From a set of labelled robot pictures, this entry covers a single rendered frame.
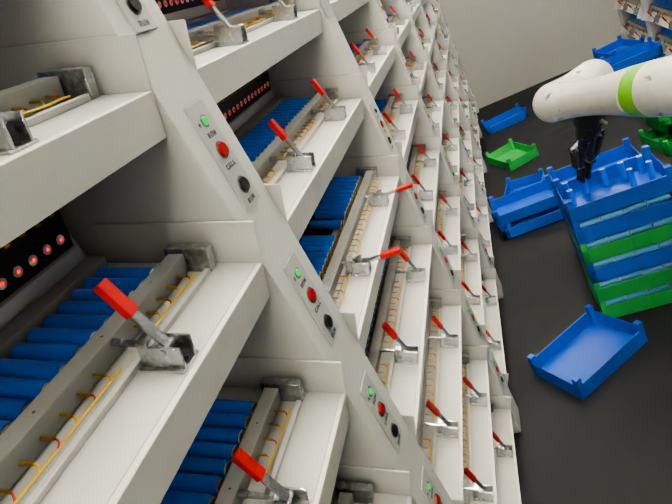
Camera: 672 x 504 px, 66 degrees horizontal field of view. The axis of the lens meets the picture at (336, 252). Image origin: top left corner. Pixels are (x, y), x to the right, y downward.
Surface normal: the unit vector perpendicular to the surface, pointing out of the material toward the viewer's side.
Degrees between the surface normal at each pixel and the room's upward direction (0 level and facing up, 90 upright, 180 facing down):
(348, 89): 90
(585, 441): 0
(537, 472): 0
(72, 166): 111
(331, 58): 90
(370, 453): 90
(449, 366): 21
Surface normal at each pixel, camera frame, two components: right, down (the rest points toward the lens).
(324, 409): -0.12, -0.86
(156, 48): 0.87, -0.31
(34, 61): -0.20, 0.50
